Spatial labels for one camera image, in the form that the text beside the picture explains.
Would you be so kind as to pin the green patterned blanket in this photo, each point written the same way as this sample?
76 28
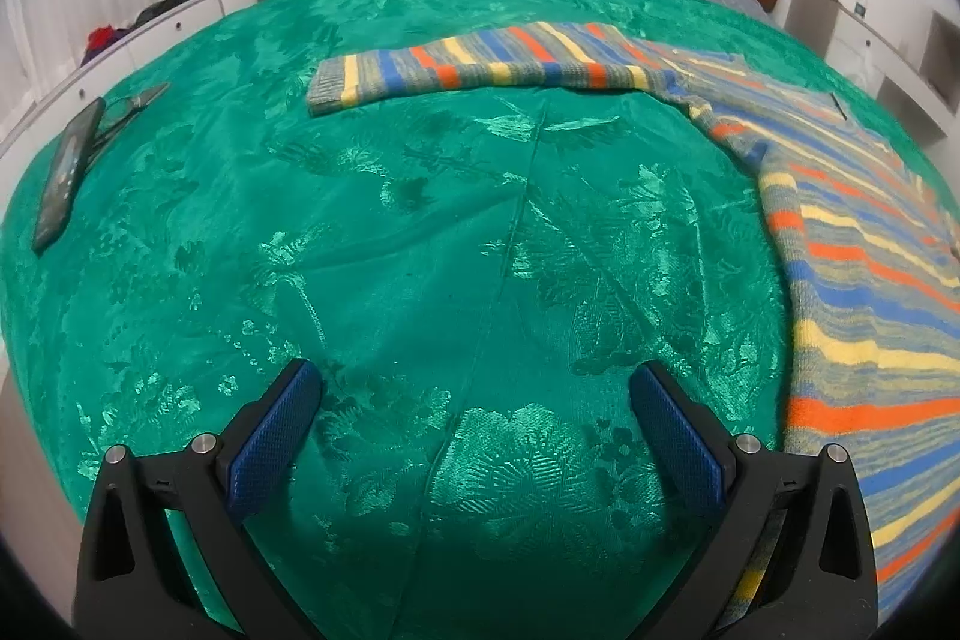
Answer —
450 235

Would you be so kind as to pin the red cloth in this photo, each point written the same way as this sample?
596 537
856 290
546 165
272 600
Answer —
103 40

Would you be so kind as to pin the white built-in desk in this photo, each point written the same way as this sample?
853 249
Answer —
900 63

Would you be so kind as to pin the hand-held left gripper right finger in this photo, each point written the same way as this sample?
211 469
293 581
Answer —
675 430

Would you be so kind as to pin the striped knit sweater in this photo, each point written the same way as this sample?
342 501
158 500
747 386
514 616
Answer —
862 280

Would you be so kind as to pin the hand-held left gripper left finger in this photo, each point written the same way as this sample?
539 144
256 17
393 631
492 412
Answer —
279 430

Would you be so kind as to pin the black smartphone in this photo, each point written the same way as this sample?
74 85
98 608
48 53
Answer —
66 175

